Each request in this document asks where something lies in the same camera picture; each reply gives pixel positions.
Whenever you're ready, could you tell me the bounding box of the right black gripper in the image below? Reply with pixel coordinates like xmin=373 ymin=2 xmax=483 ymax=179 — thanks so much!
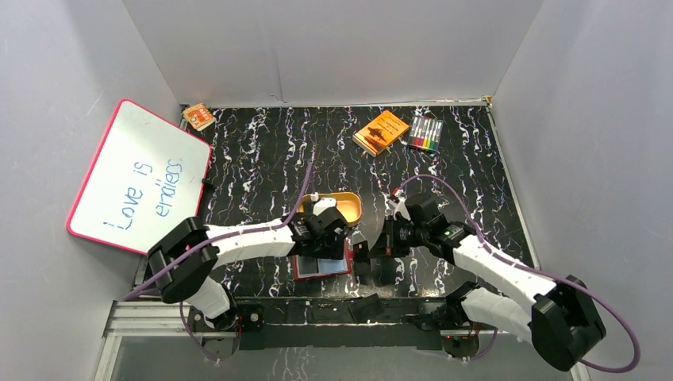
xmin=367 ymin=215 xmax=429 ymax=258

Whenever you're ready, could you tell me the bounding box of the red card holder wallet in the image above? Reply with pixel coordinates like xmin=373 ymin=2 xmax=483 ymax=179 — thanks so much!
xmin=293 ymin=242 xmax=352 ymax=280

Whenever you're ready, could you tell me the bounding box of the orange oval tray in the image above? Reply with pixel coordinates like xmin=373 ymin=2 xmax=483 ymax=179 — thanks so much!
xmin=298 ymin=192 xmax=363 ymax=228

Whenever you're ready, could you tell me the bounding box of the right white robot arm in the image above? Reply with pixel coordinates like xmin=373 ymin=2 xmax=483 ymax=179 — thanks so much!
xmin=368 ymin=190 xmax=606 ymax=371

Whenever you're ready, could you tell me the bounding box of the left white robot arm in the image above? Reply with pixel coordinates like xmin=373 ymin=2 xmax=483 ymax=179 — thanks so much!
xmin=148 ymin=198 xmax=362 ymax=330

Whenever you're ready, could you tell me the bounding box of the small orange card box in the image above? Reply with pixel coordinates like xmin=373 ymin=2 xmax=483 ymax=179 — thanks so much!
xmin=183 ymin=103 xmax=216 ymax=131

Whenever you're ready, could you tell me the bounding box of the orange book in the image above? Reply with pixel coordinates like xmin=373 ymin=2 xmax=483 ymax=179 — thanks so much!
xmin=352 ymin=110 xmax=410 ymax=157

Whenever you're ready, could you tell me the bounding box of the pack of coloured markers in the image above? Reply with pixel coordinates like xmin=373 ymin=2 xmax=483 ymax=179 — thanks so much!
xmin=406 ymin=116 xmax=444 ymax=153

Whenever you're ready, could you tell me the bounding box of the pink framed whiteboard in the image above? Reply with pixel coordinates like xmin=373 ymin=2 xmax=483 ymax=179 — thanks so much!
xmin=66 ymin=99 xmax=212 ymax=255

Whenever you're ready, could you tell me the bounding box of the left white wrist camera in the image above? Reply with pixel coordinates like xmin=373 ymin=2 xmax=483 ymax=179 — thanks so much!
xmin=306 ymin=193 xmax=337 ymax=215

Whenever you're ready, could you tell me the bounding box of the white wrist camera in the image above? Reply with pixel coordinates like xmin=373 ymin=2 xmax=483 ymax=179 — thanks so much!
xmin=390 ymin=188 xmax=410 ymax=221
xmin=306 ymin=193 xmax=337 ymax=215

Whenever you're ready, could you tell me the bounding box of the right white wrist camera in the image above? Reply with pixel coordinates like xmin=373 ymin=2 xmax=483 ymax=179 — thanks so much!
xmin=390 ymin=188 xmax=410 ymax=221

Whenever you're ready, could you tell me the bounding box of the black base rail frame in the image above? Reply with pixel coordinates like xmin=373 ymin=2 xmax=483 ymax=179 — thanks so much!
xmin=105 ymin=297 xmax=577 ymax=364

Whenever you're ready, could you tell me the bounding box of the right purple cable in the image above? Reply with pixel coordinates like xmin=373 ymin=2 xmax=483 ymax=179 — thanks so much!
xmin=391 ymin=174 xmax=641 ymax=375

